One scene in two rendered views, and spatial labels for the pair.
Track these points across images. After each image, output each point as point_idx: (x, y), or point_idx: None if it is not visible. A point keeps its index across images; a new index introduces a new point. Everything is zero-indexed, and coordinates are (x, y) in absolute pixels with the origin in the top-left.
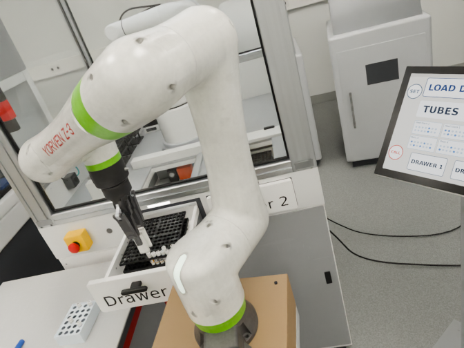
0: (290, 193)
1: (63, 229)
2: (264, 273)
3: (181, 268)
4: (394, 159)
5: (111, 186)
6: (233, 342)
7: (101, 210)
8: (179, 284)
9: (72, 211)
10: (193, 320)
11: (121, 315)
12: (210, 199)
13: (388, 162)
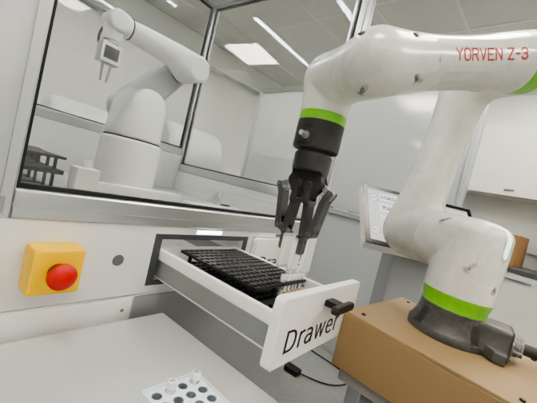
0: (304, 253)
1: (17, 234)
2: (247, 353)
3: (507, 230)
4: (376, 233)
5: (337, 153)
6: (503, 323)
7: (131, 215)
8: (507, 248)
9: (79, 198)
10: (486, 302)
11: (251, 392)
12: (260, 241)
13: (373, 235)
